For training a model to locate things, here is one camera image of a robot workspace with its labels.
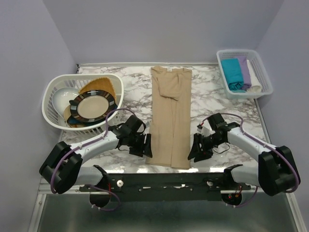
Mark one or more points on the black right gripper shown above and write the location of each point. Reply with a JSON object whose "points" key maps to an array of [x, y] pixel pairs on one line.
{"points": [[206, 152]]}

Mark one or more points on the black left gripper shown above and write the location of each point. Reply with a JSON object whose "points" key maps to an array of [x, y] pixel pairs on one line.
{"points": [[144, 148]]}

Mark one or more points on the beige t shirt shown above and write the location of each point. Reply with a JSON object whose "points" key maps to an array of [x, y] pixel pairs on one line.
{"points": [[171, 117]]}

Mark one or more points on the white rectangular plastic basket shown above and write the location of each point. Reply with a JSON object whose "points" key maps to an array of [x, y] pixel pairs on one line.
{"points": [[258, 69]]}

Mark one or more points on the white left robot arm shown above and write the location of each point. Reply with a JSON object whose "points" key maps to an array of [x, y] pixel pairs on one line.
{"points": [[63, 168]]}

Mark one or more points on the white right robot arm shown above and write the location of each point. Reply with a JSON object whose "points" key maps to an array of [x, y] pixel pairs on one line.
{"points": [[276, 170]]}

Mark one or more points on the striped rim ceramic plate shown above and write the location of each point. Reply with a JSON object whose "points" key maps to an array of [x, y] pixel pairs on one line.
{"points": [[89, 108]]}

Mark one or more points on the woven tan placemat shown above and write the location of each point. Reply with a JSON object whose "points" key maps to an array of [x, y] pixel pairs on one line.
{"points": [[102, 83]]}

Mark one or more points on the purple rolled t shirt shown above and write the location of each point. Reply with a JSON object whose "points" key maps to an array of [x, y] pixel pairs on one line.
{"points": [[245, 72]]}

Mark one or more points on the white round dish basket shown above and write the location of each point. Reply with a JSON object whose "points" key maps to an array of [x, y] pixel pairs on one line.
{"points": [[77, 81]]}

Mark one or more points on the white rolled t shirt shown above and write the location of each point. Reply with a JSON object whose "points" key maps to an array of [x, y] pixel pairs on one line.
{"points": [[256, 87]]}

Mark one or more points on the teal rolled t shirt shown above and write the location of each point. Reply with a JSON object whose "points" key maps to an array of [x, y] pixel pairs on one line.
{"points": [[233, 74]]}

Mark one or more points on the white bowl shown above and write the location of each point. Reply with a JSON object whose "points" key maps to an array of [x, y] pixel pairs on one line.
{"points": [[61, 98]]}

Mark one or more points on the aluminium frame rail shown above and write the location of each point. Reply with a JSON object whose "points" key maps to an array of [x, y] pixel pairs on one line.
{"points": [[46, 185]]}

